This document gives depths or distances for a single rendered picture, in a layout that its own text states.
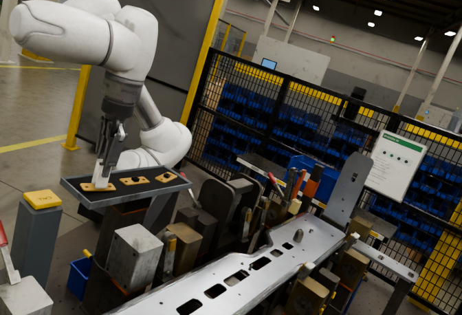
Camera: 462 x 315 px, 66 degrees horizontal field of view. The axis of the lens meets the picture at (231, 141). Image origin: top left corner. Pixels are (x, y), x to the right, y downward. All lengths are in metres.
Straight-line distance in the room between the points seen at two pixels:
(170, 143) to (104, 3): 0.58
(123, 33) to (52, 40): 0.14
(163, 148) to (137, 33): 0.77
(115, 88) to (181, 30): 2.74
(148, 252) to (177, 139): 0.74
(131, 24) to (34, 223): 0.48
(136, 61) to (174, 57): 2.74
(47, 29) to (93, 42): 0.08
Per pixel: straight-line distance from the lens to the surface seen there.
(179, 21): 3.58
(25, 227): 0.93
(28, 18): 0.77
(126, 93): 0.86
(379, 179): 1.98
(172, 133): 1.52
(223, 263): 1.13
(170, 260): 1.00
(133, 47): 0.82
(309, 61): 8.04
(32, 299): 0.82
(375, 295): 2.02
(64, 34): 0.76
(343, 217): 1.76
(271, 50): 8.17
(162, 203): 1.65
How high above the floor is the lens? 1.61
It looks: 15 degrees down
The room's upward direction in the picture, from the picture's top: 19 degrees clockwise
